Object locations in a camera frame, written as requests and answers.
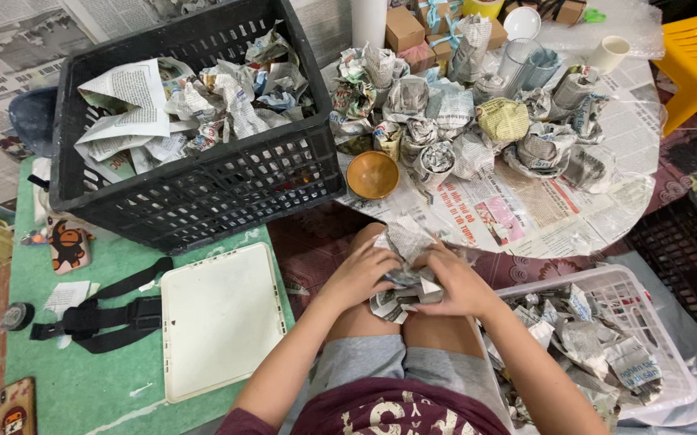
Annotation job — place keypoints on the person's right fingers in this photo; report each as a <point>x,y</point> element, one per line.
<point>430,263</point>

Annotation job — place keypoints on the white paper slip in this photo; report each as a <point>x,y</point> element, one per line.
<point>65,297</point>

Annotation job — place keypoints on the brown ceramic bowl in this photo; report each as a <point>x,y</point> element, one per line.
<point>372,175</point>

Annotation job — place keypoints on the plain brown cardboard box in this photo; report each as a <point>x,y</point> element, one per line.
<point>404,29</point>

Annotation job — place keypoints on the green floor mat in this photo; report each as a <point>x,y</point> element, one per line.
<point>82,386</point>

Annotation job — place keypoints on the maroon printed shirt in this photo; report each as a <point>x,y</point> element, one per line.
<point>384,414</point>

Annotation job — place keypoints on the black plastic crate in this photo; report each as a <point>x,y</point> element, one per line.
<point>203,193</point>

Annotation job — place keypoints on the phone with monkey case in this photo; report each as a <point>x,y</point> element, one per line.
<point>69,246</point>

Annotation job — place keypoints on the person's right hand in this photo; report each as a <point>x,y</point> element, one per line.
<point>460,287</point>

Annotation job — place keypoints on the pile of newspaper-wrapped cups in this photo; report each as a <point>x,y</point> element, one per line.
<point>445,115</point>

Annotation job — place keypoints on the newspaper-wrapped item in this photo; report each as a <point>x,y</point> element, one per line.
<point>405,241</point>

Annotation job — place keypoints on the white paper roll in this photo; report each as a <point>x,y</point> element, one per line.
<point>369,23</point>

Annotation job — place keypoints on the black tape roll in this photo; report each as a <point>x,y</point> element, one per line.
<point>18,316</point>

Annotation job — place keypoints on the bubble wrap sheet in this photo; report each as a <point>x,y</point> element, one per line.
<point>620,24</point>

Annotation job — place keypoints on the white ceramic cup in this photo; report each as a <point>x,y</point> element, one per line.
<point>608,54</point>

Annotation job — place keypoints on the yellow plastic chair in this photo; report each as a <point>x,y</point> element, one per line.
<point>695,60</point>

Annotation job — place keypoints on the grey shorts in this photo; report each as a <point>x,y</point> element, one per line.
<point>378,362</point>

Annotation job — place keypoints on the phone with red cartoon case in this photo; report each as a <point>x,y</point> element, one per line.
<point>17,408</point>

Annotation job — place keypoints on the heap of crumpled newspaper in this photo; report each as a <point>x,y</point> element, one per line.
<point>203,109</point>

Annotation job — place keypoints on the heap of newspaper-wrapped bundles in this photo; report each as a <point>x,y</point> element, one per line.
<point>584,350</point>

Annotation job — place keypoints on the white plastic basket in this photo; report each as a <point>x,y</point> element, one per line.
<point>638,290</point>

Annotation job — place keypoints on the cardboard box with blue ribbon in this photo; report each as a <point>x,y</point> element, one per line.
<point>445,43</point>
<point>436,13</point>

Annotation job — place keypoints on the newspaper sheet table cover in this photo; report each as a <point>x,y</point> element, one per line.
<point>535,211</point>

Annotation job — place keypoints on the pink gift box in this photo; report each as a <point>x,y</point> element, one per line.
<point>418,58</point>

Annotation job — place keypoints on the person's left fingers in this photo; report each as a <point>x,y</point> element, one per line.
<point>389,261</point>

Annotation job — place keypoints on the white plastic tray lid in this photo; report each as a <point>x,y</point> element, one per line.
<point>221,320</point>

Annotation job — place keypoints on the dark blue plastic stool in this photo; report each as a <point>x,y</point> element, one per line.
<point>33,121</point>

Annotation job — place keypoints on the black lattice crate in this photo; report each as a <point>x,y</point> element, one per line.
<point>686,272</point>

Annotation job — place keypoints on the white round lid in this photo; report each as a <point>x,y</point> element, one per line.
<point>522,23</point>

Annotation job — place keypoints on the person's left hand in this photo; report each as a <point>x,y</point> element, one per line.
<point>357,278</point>

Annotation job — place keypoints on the clear drinking glass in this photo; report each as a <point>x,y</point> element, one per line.
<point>514,63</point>

